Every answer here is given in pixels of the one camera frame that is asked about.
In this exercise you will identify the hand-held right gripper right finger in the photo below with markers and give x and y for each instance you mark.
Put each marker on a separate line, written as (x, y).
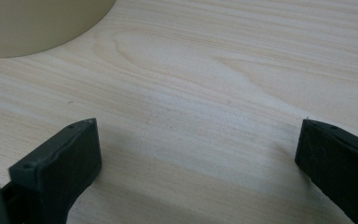
(338, 165)

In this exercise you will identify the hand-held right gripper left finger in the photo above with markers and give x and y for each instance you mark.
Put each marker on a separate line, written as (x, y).
(65, 158)

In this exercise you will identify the beige round container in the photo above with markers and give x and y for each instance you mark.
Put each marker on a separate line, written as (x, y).
(34, 25)

